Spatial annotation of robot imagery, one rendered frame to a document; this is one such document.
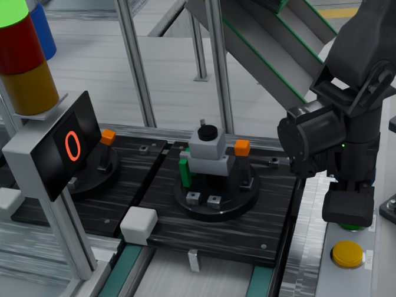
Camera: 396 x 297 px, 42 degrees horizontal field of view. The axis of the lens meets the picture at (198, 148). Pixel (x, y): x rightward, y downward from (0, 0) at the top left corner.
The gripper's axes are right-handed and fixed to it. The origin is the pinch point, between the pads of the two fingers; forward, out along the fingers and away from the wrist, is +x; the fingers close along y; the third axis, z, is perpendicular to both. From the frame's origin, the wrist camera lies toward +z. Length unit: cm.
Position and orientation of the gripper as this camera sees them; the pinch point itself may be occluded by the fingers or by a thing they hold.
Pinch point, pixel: (351, 198)
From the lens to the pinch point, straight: 77.2
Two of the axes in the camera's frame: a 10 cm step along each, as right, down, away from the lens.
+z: -9.4, -1.0, 3.2
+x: 1.3, 7.8, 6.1
